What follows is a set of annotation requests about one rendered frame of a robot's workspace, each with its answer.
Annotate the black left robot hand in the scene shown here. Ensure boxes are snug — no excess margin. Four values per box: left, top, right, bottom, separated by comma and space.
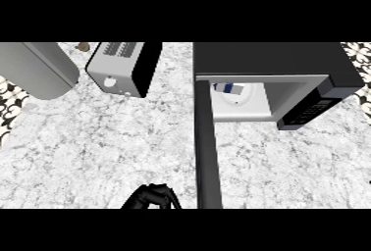
119, 183, 184, 210

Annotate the dark grey microwave door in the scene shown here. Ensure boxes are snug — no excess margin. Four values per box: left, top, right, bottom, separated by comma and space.
193, 79, 224, 210

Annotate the white and blue milk carton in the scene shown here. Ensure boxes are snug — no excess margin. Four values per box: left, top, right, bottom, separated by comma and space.
211, 82, 248, 95

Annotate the black microwave oven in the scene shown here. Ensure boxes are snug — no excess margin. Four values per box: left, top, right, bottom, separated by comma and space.
192, 41, 366, 131

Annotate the silver and black toaster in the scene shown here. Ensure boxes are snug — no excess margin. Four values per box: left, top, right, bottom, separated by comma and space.
84, 41, 164, 99

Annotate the large grey rounded appliance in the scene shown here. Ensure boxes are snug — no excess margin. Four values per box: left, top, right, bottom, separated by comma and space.
0, 41, 79, 101

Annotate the small brown round object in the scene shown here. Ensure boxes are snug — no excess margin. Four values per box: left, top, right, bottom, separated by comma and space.
74, 41, 91, 53

